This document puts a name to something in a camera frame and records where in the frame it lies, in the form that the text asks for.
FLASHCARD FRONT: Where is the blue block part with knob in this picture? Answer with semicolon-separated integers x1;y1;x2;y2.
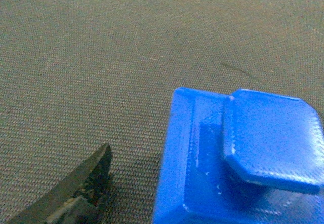
152;87;323;223

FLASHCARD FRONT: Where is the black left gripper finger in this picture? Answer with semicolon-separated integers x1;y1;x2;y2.
8;143;111;223

